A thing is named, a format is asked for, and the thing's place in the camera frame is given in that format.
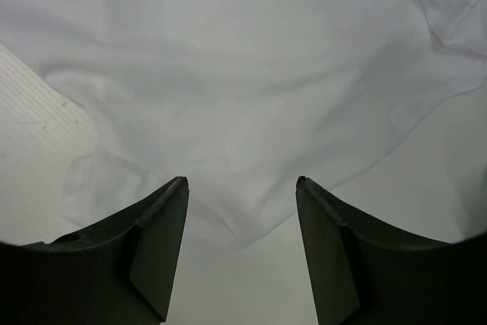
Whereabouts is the white t shirt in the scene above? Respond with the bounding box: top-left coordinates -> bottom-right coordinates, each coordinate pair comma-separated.
1,0 -> 486,250

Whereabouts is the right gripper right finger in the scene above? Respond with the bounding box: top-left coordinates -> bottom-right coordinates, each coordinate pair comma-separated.
296,177 -> 486,324

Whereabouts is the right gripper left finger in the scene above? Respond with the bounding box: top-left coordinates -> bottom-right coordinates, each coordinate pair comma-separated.
1,177 -> 189,324

